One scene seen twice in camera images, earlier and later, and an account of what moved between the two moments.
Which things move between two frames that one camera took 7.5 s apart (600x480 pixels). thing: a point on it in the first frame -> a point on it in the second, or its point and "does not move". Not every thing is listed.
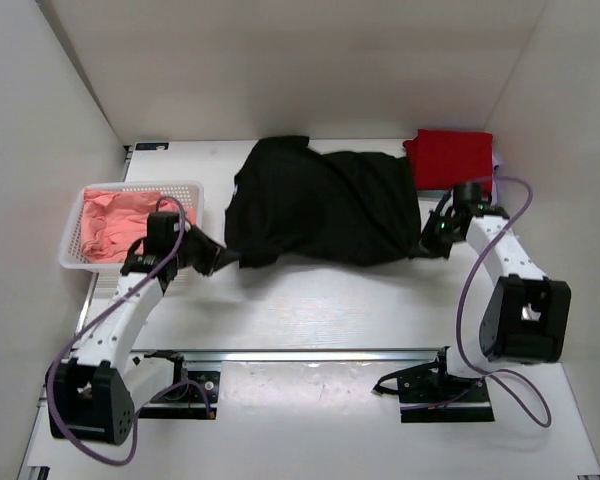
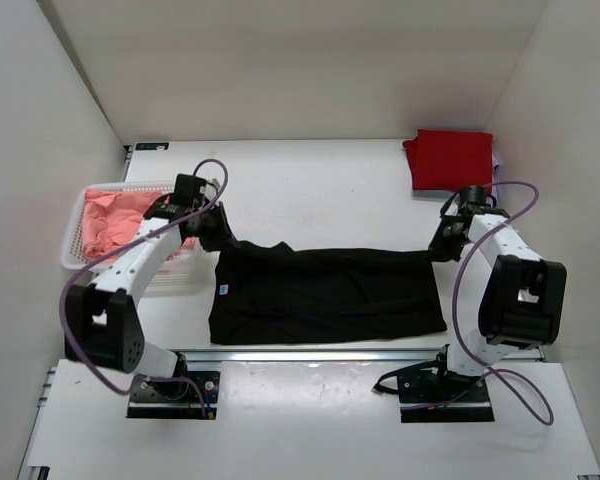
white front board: [329, 420] does not move
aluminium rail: [266, 354] does not move
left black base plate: [192, 398] does not move
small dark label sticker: [152, 146] does not move
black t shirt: [287, 200] -> [271, 291]
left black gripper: [210, 250] -> [222, 237]
